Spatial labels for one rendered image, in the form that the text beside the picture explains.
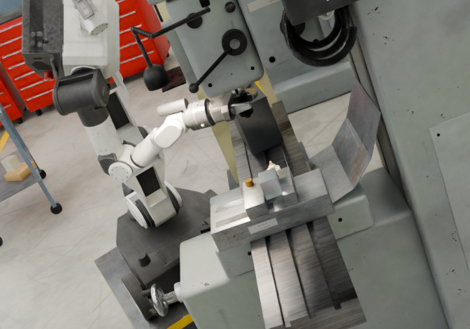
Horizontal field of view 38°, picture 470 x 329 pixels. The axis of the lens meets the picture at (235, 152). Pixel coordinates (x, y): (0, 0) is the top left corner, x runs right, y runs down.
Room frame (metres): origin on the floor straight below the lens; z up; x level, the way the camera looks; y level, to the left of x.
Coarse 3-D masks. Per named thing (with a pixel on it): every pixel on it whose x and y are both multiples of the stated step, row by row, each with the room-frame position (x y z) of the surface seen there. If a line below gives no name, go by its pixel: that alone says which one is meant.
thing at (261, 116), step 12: (252, 84) 2.26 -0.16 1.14; (264, 96) 2.12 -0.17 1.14; (264, 108) 2.11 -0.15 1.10; (240, 120) 2.11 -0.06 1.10; (252, 120) 2.11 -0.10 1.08; (264, 120) 2.11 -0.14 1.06; (240, 132) 2.26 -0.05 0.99; (252, 132) 2.11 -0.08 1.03; (264, 132) 2.11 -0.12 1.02; (276, 132) 2.12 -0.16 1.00; (252, 144) 2.11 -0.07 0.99; (264, 144) 2.11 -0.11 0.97; (276, 144) 2.11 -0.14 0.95
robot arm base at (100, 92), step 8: (88, 72) 2.09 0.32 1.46; (96, 72) 2.08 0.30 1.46; (56, 80) 2.11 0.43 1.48; (64, 80) 2.10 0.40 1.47; (72, 80) 2.09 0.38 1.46; (80, 80) 2.09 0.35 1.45; (96, 80) 2.03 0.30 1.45; (104, 80) 2.10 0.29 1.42; (56, 88) 2.06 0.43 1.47; (96, 88) 2.01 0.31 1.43; (104, 88) 2.07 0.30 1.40; (56, 96) 2.04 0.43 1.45; (96, 96) 2.00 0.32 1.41; (104, 96) 2.04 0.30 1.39; (56, 104) 2.03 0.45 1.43; (104, 104) 2.02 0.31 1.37
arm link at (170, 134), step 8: (168, 120) 1.96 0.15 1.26; (176, 120) 1.96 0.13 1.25; (160, 128) 1.97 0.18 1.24; (168, 128) 1.95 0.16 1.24; (176, 128) 1.94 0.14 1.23; (152, 136) 1.98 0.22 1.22; (160, 136) 1.96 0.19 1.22; (168, 136) 1.96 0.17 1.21; (176, 136) 1.95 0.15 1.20; (160, 144) 1.97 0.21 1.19; (168, 144) 1.96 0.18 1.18
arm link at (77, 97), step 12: (72, 84) 2.06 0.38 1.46; (84, 84) 2.04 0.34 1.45; (60, 96) 2.04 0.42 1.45; (72, 96) 2.02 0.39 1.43; (84, 96) 2.01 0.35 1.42; (72, 108) 2.03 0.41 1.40; (84, 108) 2.02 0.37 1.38; (96, 108) 2.04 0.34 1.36; (84, 120) 2.04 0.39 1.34; (96, 120) 2.03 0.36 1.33
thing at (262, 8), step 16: (240, 0) 1.79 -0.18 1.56; (256, 0) 1.78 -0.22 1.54; (272, 0) 1.78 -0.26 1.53; (256, 16) 1.79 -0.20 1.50; (272, 16) 1.78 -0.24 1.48; (256, 32) 1.79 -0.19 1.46; (272, 32) 1.78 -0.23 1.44; (304, 32) 1.78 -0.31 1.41; (320, 32) 1.77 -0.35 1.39; (256, 48) 1.81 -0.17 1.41; (272, 48) 1.79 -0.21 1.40; (288, 48) 1.78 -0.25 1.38; (320, 48) 1.78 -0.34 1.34; (272, 64) 1.79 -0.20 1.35
